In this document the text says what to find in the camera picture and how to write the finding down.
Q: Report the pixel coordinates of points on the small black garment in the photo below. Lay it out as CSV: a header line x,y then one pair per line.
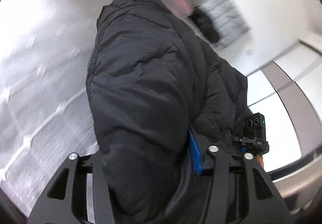
x,y
205,25

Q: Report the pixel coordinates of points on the black puffer jacket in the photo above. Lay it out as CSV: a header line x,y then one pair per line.
x,y
150,78

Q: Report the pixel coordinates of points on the grey quilted mattress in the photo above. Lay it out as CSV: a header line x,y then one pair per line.
x,y
45,116

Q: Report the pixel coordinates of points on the white grey wardrobe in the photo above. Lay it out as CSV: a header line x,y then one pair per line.
x,y
287,91

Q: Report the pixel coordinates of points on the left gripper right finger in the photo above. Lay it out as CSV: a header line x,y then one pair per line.
x,y
239,190

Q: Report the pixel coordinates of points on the grey padded headboard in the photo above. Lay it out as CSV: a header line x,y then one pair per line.
x,y
227,20

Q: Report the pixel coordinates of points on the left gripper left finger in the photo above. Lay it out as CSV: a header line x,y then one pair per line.
x,y
64,198

